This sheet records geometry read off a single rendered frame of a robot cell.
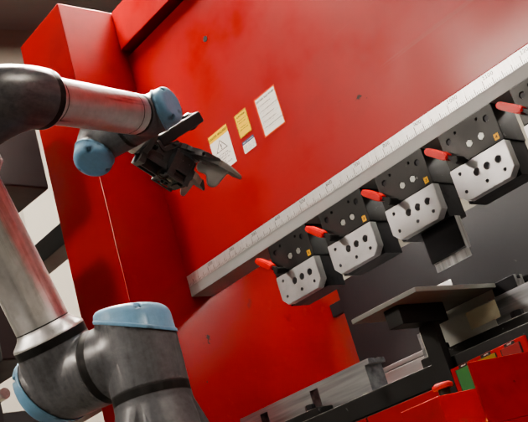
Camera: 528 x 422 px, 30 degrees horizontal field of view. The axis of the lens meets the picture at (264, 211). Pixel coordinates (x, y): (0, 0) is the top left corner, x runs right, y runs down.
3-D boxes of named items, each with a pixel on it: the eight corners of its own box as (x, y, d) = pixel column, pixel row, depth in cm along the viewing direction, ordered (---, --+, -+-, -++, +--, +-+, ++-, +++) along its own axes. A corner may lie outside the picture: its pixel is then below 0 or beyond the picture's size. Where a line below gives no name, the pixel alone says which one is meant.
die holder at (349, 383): (248, 454, 257) (239, 419, 260) (265, 450, 261) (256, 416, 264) (380, 397, 224) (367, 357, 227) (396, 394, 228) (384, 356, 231)
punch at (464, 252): (435, 273, 215) (421, 234, 218) (440, 273, 217) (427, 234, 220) (468, 254, 209) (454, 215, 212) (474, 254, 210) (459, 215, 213)
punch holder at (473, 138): (461, 204, 206) (436, 136, 211) (485, 206, 212) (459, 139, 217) (517, 172, 196) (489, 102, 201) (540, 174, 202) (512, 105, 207)
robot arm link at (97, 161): (108, 133, 174) (116, 97, 182) (61, 159, 178) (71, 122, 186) (136, 162, 178) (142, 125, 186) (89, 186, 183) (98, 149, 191)
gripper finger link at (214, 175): (233, 198, 196) (190, 183, 197) (243, 173, 198) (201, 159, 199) (232, 191, 193) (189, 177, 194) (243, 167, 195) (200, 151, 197)
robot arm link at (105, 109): (-3, 34, 136) (173, 77, 181) (-59, 69, 140) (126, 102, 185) (23, 108, 134) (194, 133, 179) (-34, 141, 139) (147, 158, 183)
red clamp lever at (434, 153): (422, 146, 209) (458, 156, 202) (434, 147, 212) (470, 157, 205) (421, 155, 209) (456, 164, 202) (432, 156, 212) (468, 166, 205)
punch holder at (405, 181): (395, 243, 219) (372, 177, 225) (419, 243, 225) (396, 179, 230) (444, 214, 209) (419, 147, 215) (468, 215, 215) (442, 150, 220)
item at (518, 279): (446, 321, 212) (441, 309, 213) (454, 321, 214) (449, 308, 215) (518, 287, 199) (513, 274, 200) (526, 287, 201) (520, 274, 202)
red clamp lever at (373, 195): (359, 187, 222) (390, 198, 215) (371, 188, 225) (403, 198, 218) (358, 195, 223) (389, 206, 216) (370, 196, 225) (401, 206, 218)
